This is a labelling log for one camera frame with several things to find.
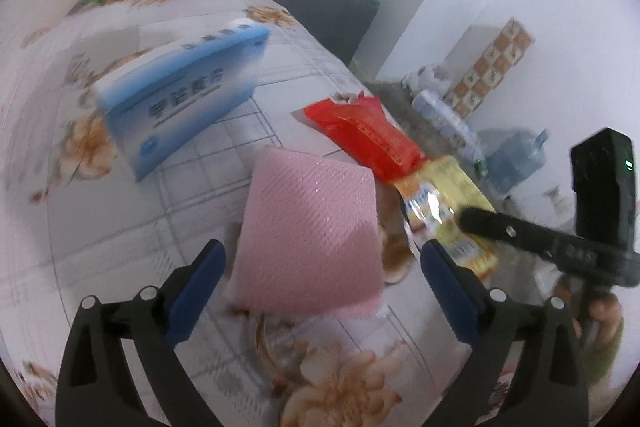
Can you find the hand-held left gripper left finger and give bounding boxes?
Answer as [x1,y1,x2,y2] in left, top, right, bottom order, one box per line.
[55,239,226,427]

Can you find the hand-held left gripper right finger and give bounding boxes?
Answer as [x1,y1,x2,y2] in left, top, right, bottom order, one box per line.
[420,239,591,427]

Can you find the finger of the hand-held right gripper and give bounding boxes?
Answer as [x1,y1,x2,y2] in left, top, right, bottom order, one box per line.
[458,205,562,259]

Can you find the yellow snack packet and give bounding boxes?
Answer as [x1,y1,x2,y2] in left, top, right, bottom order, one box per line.
[394,155,501,281]

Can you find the pink foam sheet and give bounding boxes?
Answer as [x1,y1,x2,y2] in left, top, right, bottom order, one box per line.
[222,146,389,321]

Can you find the red plastic packet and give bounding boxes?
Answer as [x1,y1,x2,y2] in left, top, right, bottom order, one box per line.
[303,92,427,182]

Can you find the person's right hand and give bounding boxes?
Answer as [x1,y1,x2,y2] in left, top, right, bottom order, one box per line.
[551,277,624,343]

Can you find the large water jug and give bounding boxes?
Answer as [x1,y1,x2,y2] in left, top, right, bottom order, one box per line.
[482,129,551,196]

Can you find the egg carton package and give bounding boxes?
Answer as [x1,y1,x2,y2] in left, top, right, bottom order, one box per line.
[412,89,484,158]

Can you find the checkered box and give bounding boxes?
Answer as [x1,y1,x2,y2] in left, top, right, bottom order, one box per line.
[442,19,535,118]

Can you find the white plastic bag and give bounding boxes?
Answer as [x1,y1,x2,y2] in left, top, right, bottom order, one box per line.
[402,64,451,96]

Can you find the blue and white box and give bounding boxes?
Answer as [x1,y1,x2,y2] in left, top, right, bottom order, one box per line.
[92,24,271,184]

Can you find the grey cabinet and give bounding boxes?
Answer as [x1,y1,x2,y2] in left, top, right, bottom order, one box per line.
[251,0,380,68]

